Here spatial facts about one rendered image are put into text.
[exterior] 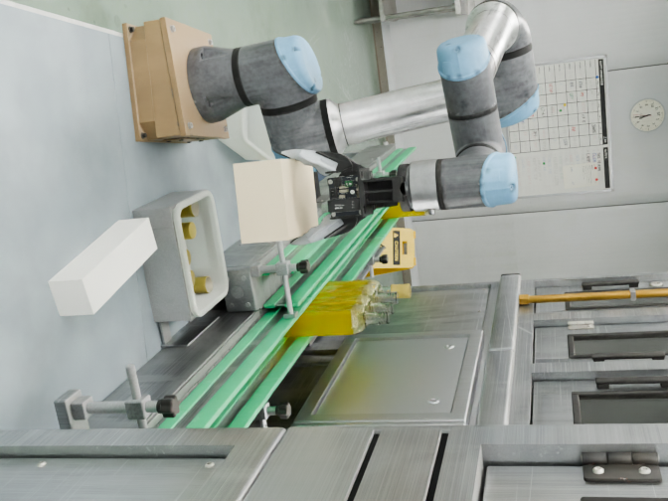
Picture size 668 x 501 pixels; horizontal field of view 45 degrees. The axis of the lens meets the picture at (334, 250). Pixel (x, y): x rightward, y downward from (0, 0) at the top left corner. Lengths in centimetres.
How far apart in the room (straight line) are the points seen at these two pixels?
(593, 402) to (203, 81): 99
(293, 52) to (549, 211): 628
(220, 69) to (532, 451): 107
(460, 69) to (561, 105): 633
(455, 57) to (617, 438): 65
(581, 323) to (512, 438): 136
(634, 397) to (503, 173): 72
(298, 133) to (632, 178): 624
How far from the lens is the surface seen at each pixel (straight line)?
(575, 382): 178
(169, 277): 154
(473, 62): 120
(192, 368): 147
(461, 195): 115
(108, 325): 145
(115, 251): 136
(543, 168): 760
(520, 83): 159
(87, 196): 142
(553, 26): 750
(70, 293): 130
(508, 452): 74
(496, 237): 776
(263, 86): 157
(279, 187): 119
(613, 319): 209
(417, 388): 170
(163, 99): 156
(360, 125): 159
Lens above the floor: 151
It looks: 16 degrees down
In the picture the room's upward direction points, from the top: 86 degrees clockwise
